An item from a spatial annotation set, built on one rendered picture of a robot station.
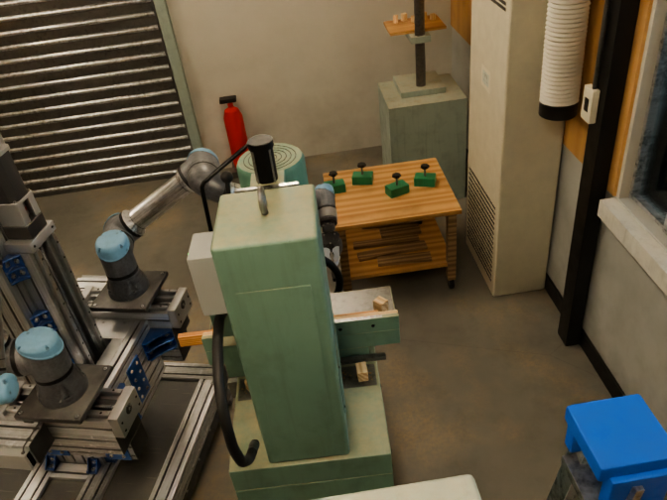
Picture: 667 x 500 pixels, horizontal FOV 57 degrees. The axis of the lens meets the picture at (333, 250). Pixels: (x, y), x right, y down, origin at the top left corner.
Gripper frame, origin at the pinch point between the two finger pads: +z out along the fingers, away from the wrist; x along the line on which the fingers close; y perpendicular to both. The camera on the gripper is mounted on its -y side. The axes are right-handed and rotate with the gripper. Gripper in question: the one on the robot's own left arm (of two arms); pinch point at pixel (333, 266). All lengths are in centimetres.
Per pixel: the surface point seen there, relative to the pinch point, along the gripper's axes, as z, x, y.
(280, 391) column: 57, 15, -62
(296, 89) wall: -208, 15, 151
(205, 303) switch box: 41, 27, -84
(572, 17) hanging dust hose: -73, -99, -34
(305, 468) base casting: 73, 13, -36
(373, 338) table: 36.8, -10.4, -25.7
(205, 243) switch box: 30, 25, -92
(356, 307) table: 24.6, -6.5, -22.0
